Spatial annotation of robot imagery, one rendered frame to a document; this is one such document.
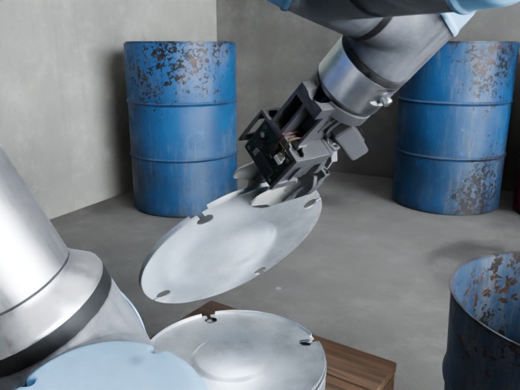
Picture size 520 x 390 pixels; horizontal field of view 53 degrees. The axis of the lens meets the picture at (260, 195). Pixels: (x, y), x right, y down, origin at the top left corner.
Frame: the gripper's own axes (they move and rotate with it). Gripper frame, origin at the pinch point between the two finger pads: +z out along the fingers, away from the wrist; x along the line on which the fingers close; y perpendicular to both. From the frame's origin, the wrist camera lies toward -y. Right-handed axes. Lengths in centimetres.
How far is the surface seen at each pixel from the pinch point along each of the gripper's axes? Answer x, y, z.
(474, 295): 27, -46, 11
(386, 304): 20, -101, 74
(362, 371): 26.8, -18.2, 19.0
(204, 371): 14.3, 3.6, 25.6
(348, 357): 24.0, -19.9, 21.7
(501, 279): 27, -53, 8
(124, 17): -188, -125, 138
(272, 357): 17.6, -6.6, 22.7
